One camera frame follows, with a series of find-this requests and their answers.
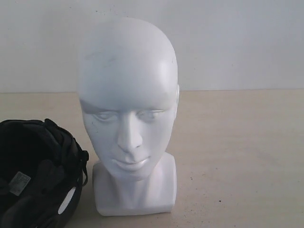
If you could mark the black helmet with tinted visor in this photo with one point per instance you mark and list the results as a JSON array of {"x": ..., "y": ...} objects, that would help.
[{"x": 42, "y": 173}]

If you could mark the white mannequin head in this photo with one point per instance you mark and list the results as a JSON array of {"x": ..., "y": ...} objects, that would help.
[{"x": 128, "y": 91}]

